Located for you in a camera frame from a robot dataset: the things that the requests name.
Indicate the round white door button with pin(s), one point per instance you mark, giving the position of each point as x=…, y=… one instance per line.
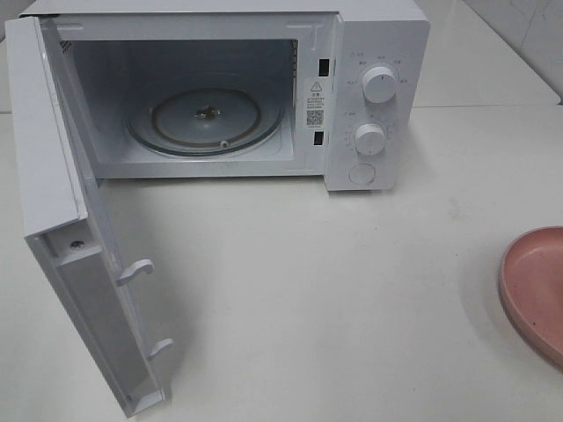
x=362, y=174

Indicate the white microwave knob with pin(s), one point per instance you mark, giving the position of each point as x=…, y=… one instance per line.
x=370, y=139
x=379, y=83

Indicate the white microwave door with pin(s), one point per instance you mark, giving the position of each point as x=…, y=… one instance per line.
x=66, y=224

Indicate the pink round plate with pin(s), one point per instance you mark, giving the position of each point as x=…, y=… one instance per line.
x=530, y=285

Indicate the glass microwave turntable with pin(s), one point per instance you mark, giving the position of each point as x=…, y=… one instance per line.
x=205, y=121

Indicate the white microwave oven body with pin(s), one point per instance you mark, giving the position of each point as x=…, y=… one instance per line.
x=310, y=55

